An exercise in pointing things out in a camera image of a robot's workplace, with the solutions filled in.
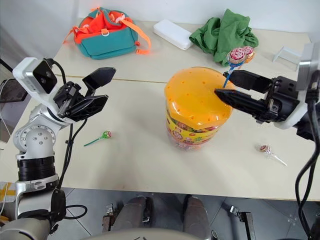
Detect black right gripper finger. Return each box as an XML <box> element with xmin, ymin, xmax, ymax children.
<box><xmin>223</xmin><ymin>69</ymin><xmax>273</xmax><ymax>95</ymax></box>
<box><xmin>213</xmin><ymin>88</ymin><xmax>267</xmax><ymax>120</ymax></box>

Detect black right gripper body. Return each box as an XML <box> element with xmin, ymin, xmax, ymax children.
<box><xmin>254</xmin><ymin>76</ymin><xmax>301</xmax><ymax>124</ymax></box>

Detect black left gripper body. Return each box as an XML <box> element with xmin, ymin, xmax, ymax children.
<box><xmin>52</xmin><ymin>81</ymin><xmax>86</xmax><ymax>119</ymax></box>

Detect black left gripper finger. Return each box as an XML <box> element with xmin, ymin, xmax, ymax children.
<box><xmin>81</xmin><ymin>66</ymin><xmax>117</xmax><ymax>98</ymax></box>
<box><xmin>64</xmin><ymin>94</ymin><xmax>110</xmax><ymax>123</ymax></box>

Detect blue stick lollipop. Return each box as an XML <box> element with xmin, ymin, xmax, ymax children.
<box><xmin>221</xmin><ymin>46</ymin><xmax>247</xmax><ymax>90</ymax></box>

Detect orange lid lollipop jar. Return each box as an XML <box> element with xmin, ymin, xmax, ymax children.
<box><xmin>163</xmin><ymin>66</ymin><xmax>237</xmax><ymax>152</ymax></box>

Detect green stick lollipop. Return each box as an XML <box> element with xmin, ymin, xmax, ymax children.
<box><xmin>83</xmin><ymin>130</ymin><xmax>114</xmax><ymax>147</ymax></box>

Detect teal and orange backpack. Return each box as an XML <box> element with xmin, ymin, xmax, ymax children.
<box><xmin>62</xmin><ymin>6</ymin><xmax>152</xmax><ymax>61</ymax></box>

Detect white stick lollipop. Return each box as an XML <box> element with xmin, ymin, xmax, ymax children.
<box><xmin>255</xmin><ymin>143</ymin><xmax>288</xmax><ymax>167</ymax></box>

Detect green crumpled cloth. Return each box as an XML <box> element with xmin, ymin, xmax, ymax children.
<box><xmin>188</xmin><ymin>8</ymin><xmax>260</xmax><ymax>68</ymax></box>

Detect black flat panel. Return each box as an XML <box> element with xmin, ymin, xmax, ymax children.
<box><xmin>0</xmin><ymin>78</ymin><xmax>29</xmax><ymax>104</ymax></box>

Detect white flat box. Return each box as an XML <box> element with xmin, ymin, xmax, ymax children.
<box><xmin>152</xmin><ymin>19</ymin><xmax>194</xmax><ymax>51</ymax></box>

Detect dark grey rounded shape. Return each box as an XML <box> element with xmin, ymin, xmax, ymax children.
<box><xmin>109</xmin><ymin>196</ymin><xmax>154</xmax><ymax>232</ymax></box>
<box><xmin>182</xmin><ymin>194</ymin><xmax>211</xmax><ymax>233</ymax></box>

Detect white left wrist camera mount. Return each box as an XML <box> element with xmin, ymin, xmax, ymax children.
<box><xmin>12</xmin><ymin>57</ymin><xmax>59</xmax><ymax>109</ymax></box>

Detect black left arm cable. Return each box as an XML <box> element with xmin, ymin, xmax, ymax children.
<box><xmin>43</xmin><ymin>58</ymin><xmax>88</xmax><ymax>236</ymax></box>

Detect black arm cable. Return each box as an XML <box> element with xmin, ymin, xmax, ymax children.
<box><xmin>43</xmin><ymin>58</ymin><xmax>88</xmax><ymax>236</ymax></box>
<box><xmin>294</xmin><ymin>82</ymin><xmax>320</xmax><ymax>240</ymax></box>

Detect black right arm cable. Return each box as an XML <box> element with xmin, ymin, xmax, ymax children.
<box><xmin>294</xmin><ymin>82</ymin><xmax>320</xmax><ymax>240</ymax></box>

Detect metal table frame bracket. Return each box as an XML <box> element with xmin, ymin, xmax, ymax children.
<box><xmin>102</xmin><ymin>202</ymin><xmax>118</xmax><ymax>233</ymax></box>
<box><xmin>228</xmin><ymin>204</ymin><xmax>256</xmax><ymax>240</ymax></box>

